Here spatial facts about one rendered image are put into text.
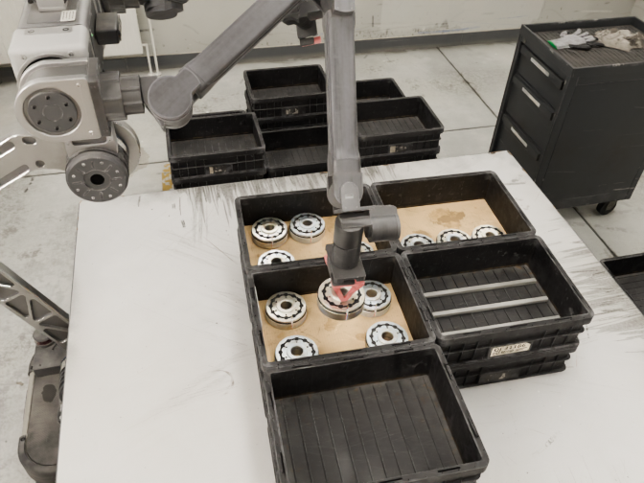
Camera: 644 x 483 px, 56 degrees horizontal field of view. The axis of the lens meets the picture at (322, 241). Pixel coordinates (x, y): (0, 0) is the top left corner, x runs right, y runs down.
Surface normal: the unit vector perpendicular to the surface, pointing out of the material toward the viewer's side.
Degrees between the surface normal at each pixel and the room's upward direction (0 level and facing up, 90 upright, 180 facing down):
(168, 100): 48
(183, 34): 90
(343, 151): 37
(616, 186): 90
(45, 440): 0
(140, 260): 0
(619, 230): 0
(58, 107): 90
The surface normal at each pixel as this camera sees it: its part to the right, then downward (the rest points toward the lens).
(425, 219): 0.03, -0.73
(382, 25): 0.23, 0.66
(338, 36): 0.15, 0.08
